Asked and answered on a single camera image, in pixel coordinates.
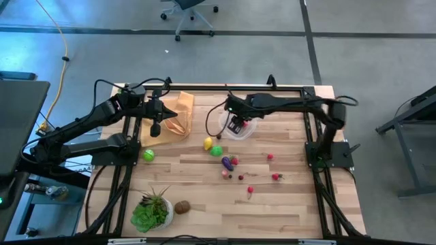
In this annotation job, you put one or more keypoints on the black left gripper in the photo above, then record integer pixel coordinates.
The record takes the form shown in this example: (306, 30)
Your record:
(155, 109)

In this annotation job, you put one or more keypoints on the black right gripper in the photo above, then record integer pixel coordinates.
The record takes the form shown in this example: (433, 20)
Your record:
(243, 105)

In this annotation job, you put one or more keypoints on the red toy strawberry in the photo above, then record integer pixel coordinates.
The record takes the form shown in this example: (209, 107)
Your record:
(234, 161)
(244, 124)
(276, 176)

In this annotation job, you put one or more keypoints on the clear plastic tupperware container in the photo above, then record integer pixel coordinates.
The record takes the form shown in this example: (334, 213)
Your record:
(250, 132)

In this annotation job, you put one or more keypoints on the green toy pear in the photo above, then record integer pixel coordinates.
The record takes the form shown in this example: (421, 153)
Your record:
(216, 151)

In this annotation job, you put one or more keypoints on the yellow toy lemon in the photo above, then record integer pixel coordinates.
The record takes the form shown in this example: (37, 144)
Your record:
(207, 143)

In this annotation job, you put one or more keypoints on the purple toy eggplant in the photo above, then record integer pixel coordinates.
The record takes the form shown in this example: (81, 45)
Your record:
(227, 163)

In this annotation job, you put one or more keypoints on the round green toy fruit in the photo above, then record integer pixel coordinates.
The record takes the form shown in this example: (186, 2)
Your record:
(148, 155)

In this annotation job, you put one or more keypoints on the small pink toy fruit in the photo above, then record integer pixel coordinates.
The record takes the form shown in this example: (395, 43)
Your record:
(224, 173)

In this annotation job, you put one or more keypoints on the dark red toy cherry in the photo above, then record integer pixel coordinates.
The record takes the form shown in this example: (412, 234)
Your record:
(241, 177)

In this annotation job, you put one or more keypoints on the brown toy kiwi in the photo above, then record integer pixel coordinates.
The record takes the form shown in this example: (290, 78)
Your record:
(182, 207)

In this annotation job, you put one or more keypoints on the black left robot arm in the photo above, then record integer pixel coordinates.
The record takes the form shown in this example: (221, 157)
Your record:
(102, 114)

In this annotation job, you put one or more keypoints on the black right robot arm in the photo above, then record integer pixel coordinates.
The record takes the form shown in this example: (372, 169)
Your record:
(293, 101)

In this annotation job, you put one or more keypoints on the yellow folded cloth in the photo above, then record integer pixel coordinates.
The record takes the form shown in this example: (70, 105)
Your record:
(180, 102)

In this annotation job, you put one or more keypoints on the black table clamp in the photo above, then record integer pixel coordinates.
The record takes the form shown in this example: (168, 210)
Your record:
(271, 81)

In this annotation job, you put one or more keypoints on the potted green succulent plant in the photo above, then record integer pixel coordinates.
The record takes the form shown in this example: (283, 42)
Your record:
(146, 217)

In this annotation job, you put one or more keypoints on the office chair base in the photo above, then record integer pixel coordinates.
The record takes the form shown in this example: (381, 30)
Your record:
(190, 3)

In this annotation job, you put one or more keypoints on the silver and black device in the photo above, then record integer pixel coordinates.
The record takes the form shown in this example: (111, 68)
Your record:
(51, 191)

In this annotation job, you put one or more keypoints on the dark grey desk top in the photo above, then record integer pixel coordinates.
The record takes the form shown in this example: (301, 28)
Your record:
(20, 126)

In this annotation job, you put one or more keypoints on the grey metal desk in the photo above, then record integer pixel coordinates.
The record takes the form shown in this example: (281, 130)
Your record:
(408, 136)

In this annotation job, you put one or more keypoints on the black computer tower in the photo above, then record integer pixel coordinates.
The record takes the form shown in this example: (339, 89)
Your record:
(12, 200)

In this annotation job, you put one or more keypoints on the black aluminium table frame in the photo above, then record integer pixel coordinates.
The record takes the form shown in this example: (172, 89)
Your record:
(221, 88)

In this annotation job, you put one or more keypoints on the silver metal bracket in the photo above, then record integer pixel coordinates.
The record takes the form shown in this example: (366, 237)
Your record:
(126, 241)
(316, 242)

